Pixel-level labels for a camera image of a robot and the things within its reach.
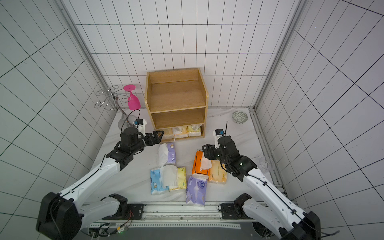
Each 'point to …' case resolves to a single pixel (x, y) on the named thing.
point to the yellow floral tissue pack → (174, 177)
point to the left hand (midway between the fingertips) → (157, 135)
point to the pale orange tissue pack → (217, 174)
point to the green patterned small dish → (239, 117)
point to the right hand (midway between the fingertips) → (201, 147)
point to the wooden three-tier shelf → (177, 101)
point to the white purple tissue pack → (167, 153)
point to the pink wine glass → (134, 103)
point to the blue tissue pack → (156, 186)
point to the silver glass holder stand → (109, 96)
